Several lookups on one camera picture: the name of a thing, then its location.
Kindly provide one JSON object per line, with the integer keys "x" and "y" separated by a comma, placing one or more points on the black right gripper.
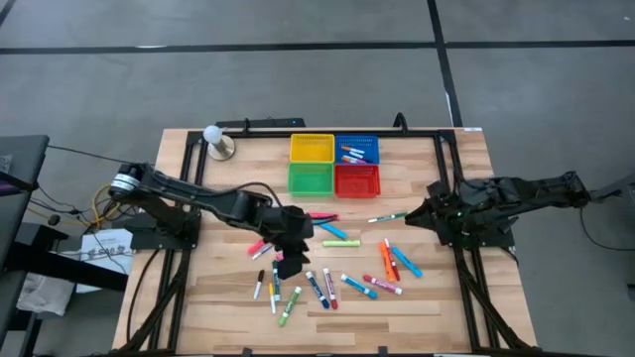
{"x": 451, "y": 208}

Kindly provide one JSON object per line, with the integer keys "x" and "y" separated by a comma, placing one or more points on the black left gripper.
{"x": 295, "y": 228}

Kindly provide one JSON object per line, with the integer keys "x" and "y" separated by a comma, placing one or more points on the thin green-capped white marker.
{"x": 388, "y": 217}

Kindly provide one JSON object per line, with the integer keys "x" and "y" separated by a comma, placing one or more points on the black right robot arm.
{"x": 521, "y": 193}

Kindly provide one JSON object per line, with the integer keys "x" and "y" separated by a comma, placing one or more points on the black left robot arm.
{"x": 198, "y": 198}

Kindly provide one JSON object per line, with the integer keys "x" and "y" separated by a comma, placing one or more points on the dark green Expo marker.
{"x": 275, "y": 287}

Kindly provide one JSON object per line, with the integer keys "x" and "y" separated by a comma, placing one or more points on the thin purple marker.
{"x": 262, "y": 251}

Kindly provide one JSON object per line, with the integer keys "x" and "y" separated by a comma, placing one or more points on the pink highlighter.
{"x": 255, "y": 247}
{"x": 325, "y": 215}

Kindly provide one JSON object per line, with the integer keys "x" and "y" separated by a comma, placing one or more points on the light green Expo marker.
{"x": 290, "y": 306}

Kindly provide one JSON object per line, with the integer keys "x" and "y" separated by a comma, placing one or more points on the blue highlighter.
{"x": 407, "y": 262}
{"x": 333, "y": 231}

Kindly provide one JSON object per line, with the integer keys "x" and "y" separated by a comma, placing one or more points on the light green highlighter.
{"x": 341, "y": 243}

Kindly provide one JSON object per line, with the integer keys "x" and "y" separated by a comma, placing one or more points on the orange highlighter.
{"x": 387, "y": 262}

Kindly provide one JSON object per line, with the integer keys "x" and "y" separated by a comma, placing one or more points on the thin red marker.
{"x": 395, "y": 270}

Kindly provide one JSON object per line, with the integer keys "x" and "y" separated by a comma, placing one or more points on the teal Expo marker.
{"x": 358, "y": 286}

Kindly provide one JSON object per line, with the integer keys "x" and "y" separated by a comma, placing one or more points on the red plastic basket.
{"x": 357, "y": 181}

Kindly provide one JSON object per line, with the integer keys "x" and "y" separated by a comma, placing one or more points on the magenta Expo marker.
{"x": 382, "y": 284}

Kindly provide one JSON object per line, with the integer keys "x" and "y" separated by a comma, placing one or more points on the green plastic basket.
{"x": 311, "y": 179}

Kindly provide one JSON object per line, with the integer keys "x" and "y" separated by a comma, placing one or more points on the blue plastic basket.
{"x": 372, "y": 144}

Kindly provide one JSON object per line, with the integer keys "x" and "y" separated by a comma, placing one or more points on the yellow plastic basket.
{"x": 312, "y": 149}

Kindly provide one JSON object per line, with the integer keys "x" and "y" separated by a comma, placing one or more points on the white bulb lamp brass base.
{"x": 223, "y": 148}

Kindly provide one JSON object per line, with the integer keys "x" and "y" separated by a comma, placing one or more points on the black bar device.
{"x": 278, "y": 122}

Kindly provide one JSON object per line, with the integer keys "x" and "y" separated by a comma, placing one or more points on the white paper sheet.
{"x": 106, "y": 258}

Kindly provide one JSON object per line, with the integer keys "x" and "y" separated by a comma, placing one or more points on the grey stand leg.
{"x": 615, "y": 189}

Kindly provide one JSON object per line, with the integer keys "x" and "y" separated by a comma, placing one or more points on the white plastic bag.
{"x": 44, "y": 295}

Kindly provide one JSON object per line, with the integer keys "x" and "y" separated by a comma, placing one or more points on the black side table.
{"x": 20, "y": 163}

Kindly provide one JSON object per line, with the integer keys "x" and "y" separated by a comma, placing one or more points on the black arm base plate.
{"x": 488, "y": 242}
{"x": 149, "y": 240}

